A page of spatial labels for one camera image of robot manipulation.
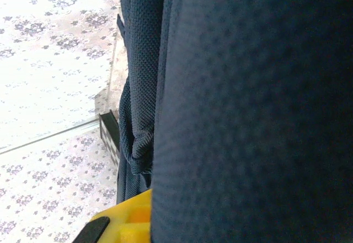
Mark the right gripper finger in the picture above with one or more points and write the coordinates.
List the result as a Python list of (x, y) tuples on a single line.
[(129, 221)]

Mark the navy blue backpack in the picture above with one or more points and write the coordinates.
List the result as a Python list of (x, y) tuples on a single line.
[(248, 102)]

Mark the black grey chessboard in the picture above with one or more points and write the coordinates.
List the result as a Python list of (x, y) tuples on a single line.
[(109, 138)]

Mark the floral fabric backdrop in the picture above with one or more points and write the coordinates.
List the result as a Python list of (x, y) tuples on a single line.
[(41, 60)]

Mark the left aluminium frame post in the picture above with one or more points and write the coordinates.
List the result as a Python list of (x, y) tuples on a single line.
[(55, 134)]

